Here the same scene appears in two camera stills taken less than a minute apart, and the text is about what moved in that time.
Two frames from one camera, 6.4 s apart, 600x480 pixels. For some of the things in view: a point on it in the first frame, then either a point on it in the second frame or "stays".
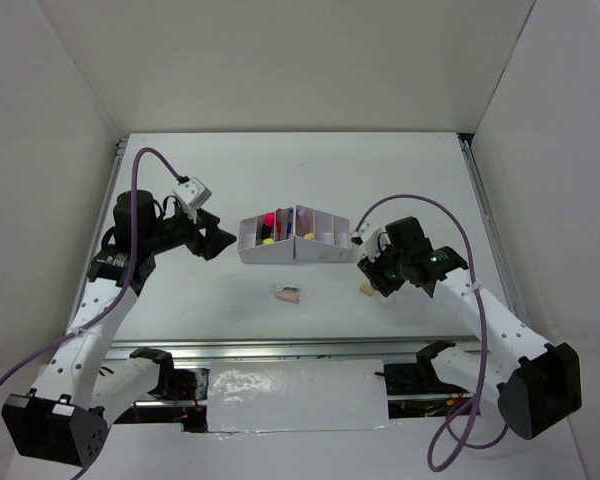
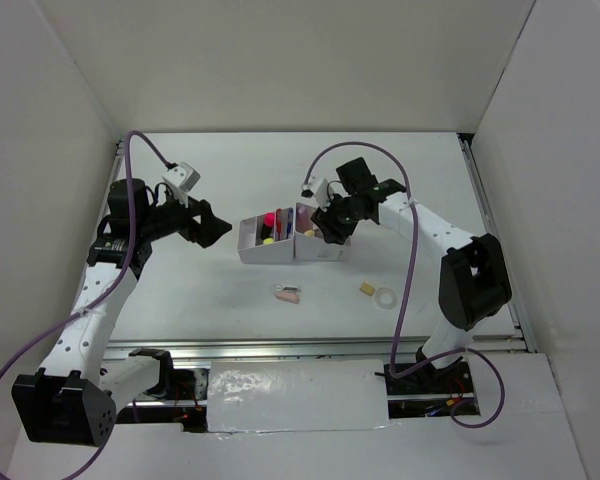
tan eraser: [366, 289] stays
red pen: [279, 223] stays
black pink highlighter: [269, 223] stays
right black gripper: [375, 276] to [333, 231]
